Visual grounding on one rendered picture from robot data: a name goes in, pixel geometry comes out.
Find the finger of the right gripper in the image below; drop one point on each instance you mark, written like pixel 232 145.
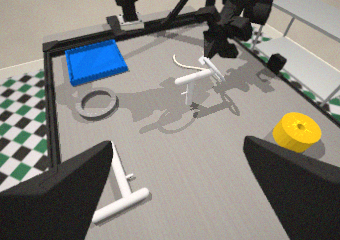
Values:
pixel 211 38
pixel 219 46

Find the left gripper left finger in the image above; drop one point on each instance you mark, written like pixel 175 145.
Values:
pixel 59 203

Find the blue tray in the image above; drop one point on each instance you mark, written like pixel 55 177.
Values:
pixel 94 58

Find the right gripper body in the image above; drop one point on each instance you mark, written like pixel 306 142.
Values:
pixel 232 52

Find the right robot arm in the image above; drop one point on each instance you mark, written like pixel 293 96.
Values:
pixel 255 11

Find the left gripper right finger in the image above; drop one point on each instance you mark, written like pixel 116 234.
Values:
pixel 303 192

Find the grey cylindrical post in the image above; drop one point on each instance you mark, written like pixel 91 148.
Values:
pixel 189 95

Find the yellow cylinder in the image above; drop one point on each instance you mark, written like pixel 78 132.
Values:
pixel 287 135

